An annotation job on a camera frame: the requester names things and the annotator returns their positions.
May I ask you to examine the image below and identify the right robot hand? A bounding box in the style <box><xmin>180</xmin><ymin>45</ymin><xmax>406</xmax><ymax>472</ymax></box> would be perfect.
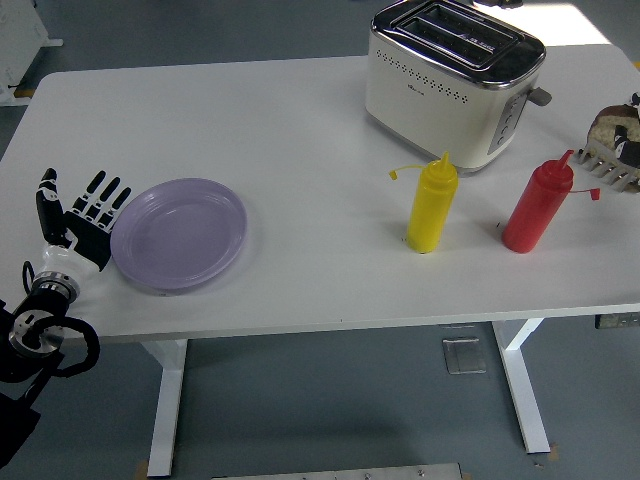
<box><xmin>613</xmin><ymin>92</ymin><xmax>640</xmax><ymax>161</ymax></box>

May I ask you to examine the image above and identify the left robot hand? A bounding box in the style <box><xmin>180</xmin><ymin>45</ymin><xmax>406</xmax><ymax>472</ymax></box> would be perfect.
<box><xmin>34</xmin><ymin>167</ymin><xmax>134</xmax><ymax>275</ymax></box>

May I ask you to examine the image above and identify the brown bread slice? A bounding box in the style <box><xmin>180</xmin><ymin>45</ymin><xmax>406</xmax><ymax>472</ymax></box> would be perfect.
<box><xmin>588</xmin><ymin>103</ymin><xmax>640</xmax><ymax>151</ymax></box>

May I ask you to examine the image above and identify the purple round plate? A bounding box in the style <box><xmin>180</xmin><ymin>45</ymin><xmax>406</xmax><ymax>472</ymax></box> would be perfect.
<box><xmin>109</xmin><ymin>178</ymin><xmax>249</xmax><ymax>292</ymax></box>

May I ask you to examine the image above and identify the cream and silver toaster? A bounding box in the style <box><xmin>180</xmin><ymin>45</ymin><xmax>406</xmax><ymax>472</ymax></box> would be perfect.
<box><xmin>363</xmin><ymin>0</ymin><xmax>552</xmax><ymax>176</ymax></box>

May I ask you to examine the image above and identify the metal floor cover plate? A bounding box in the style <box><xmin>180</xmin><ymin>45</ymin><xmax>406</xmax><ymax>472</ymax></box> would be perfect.
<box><xmin>440</xmin><ymin>335</ymin><xmax>487</xmax><ymax>374</ymax></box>

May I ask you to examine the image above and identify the silver metal bread rack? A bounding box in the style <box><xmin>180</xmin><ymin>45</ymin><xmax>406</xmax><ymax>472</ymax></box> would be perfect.
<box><xmin>574</xmin><ymin>142</ymin><xmax>640</xmax><ymax>194</ymax></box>

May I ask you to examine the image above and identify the red squeeze bottle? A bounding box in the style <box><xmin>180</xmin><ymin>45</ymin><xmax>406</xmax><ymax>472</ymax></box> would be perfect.
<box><xmin>501</xmin><ymin>148</ymin><xmax>601</xmax><ymax>254</ymax></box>

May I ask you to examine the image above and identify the white table leg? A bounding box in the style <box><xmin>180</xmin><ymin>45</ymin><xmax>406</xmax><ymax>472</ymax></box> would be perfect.
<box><xmin>138</xmin><ymin>338</ymin><xmax>189</xmax><ymax>477</ymax></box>
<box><xmin>489</xmin><ymin>317</ymin><xmax>551</xmax><ymax>454</ymax></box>

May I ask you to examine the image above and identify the table control panel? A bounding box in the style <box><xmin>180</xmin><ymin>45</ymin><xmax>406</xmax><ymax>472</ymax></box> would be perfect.
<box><xmin>593</xmin><ymin>312</ymin><xmax>640</xmax><ymax>330</ymax></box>

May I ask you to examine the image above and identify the yellow squeeze bottle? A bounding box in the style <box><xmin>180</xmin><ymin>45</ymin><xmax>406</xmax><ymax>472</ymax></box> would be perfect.
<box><xmin>387</xmin><ymin>151</ymin><xmax>459</xmax><ymax>255</ymax></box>

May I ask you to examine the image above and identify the white equipment cabinet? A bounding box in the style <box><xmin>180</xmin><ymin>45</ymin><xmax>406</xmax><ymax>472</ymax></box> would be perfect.
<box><xmin>0</xmin><ymin>0</ymin><xmax>64</xmax><ymax>106</ymax></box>

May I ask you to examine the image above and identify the grey metal base plate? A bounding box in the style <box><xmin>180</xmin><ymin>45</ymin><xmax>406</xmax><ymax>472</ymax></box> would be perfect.
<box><xmin>209</xmin><ymin>461</ymin><xmax>464</xmax><ymax>480</ymax></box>

